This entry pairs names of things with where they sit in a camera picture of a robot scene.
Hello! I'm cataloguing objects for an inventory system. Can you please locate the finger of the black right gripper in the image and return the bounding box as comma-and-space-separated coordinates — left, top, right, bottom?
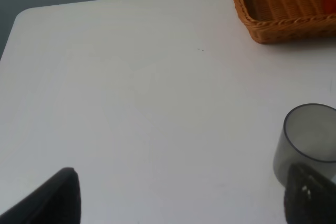
284, 163, 335, 223

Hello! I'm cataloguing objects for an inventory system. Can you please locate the grey translucent plastic cup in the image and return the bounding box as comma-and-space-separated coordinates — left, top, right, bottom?
273, 103, 335, 186

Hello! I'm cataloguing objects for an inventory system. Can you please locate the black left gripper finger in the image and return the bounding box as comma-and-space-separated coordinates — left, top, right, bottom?
1, 167, 81, 224

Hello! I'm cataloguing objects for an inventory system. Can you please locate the brown wicker basket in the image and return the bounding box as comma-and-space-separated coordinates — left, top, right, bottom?
233, 0, 335, 44

